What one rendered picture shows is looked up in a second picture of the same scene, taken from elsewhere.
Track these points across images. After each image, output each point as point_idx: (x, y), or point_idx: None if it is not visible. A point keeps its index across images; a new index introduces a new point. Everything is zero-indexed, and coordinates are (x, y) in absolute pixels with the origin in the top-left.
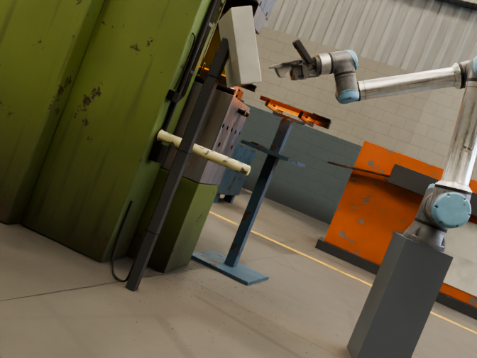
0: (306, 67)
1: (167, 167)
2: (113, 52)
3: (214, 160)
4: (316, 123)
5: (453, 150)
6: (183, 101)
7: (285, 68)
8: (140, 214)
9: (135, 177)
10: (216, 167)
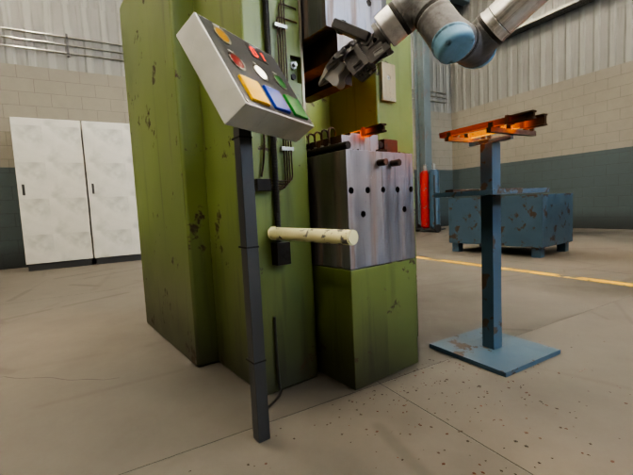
0: (365, 49)
1: (320, 262)
2: (217, 170)
3: (315, 239)
4: (525, 127)
5: None
6: (301, 184)
7: (335, 70)
8: (310, 324)
9: (261, 291)
10: (385, 241)
